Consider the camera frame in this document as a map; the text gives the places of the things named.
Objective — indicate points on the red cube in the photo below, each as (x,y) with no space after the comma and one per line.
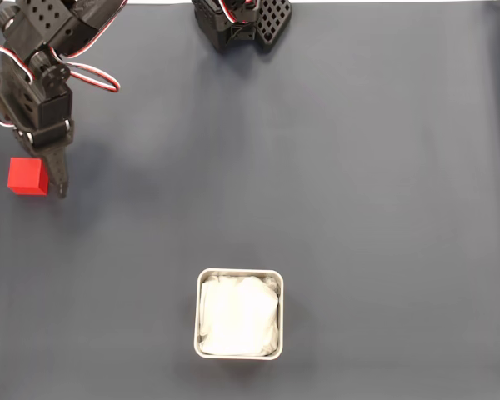
(25,177)

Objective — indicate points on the grey-blue table cloth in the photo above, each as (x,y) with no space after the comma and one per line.
(316,187)

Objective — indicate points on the white square box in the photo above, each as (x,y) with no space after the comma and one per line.
(237,358)

